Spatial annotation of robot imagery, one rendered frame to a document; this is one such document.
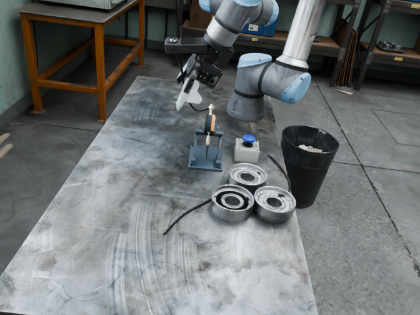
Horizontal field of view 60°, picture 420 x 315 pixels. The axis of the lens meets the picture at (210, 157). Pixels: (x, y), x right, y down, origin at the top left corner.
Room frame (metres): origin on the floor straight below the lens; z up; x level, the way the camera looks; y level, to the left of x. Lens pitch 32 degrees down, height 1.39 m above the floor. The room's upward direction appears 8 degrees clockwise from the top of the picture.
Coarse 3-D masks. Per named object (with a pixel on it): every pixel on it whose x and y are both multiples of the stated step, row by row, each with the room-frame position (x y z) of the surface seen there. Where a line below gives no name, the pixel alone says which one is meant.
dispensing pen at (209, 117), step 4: (212, 104) 0.99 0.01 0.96; (212, 108) 0.98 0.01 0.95; (208, 116) 0.95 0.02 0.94; (208, 120) 0.95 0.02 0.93; (208, 124) 0.94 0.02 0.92; (204, 128) 0.97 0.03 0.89; (208, 128) 0.93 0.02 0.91; (208, 132) 0.94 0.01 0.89; (208, 136) 0.93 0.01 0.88; (208, 140) 0.93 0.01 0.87; (208, 144) 0.92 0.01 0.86
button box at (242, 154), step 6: (240, 144) 0.98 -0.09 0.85; (246, 144) 0.98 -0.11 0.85; (252, 144) 0.98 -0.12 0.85; (258, 144) 0.99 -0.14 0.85; (234, 150) 1.00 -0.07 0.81; (240, 150) 0.95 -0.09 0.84; (246, 150) 0.95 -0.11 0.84; (252, 150) 0.95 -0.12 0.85; (258, 150) 0.96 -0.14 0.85; (234, 156) 0.96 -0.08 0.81; (240, 156) 0.95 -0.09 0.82; (246, 156) 0.95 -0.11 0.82; (252, 156) 0.95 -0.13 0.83; (258, 156) 0.95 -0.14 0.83; (246, 162) 0.95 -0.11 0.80; (252, 162) 0.95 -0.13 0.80
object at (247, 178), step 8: (232, 168) 0.86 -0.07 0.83; (240, 168) 0.87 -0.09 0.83; (248, 168) 0.87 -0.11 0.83; (256, 168) 0.87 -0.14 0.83; (232, 176) 0.81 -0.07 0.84; (240, 176) 0.83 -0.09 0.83; (248, 176) 0.85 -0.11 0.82; (256, 176) 0.84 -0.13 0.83; (264, 176) 0.84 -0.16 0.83; (240, 184) 0.78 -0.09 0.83; (248, 184) 0.78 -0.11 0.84; (256, 184) 0.78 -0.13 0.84; (264, 184) 0.81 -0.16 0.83
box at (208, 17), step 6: (192, 0) 4.22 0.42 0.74; (198, 0) 4.22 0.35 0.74; (192, 6) 4.22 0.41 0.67; (198, 6) 4.23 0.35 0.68; (192, 12) 4.23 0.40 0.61; (198, 12) 4.23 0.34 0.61; (204, 12) 4.24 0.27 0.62; (210, 12) 4.24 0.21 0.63; (192, 18) 4.23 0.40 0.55; (198, 18) 4.23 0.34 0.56; (204, 18) 4.24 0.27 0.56; (210, 18) 4.25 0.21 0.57; (192, 24) 4.23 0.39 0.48; (198, 24) 4.24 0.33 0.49; (204, 24) 4.24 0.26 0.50
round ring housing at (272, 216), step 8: (256, 192) 0.75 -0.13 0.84; (264, 192) 0.77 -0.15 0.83; (272, 192) 0.78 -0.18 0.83; (280, 192) 0.78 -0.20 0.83; (288, 192) 0.77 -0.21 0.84; (256, 200) 0.72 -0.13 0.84; (264, 200) 0.74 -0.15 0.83; (272, 200) 0.75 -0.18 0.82; (280, 200) 0.75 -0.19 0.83; (288, 200) 0.75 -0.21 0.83; (256, 208) 0.71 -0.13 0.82; (264, 208) 0.69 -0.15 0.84; (272, 208) 0.71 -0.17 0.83; (280, 208) 0.71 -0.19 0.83; (264, 216) 0.69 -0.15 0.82; (272, 216) 0.68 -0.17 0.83; (280, 216) 0.68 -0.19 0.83; (288, 216) 0.69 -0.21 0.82
